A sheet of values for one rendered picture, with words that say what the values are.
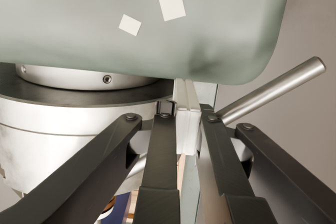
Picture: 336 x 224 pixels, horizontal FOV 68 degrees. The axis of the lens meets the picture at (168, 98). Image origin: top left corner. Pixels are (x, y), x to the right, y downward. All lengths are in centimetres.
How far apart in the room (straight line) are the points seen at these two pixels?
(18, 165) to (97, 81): 13
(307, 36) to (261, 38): 142
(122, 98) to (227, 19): 15
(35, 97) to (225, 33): 21
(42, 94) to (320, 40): 154
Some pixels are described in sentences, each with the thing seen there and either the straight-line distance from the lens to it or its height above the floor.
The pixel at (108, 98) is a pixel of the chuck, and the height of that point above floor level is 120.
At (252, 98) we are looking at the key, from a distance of 17.
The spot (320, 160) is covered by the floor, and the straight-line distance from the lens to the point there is 198.
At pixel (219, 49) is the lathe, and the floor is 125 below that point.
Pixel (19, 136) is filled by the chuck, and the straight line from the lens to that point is 32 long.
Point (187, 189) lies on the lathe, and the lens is 120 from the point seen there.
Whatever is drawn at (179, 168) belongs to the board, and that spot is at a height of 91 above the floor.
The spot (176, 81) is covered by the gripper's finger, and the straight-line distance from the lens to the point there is 20.
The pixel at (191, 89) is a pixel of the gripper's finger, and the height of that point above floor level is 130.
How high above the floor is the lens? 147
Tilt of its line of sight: 71 degrees down
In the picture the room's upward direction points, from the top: 172 degrees counter-clockwise
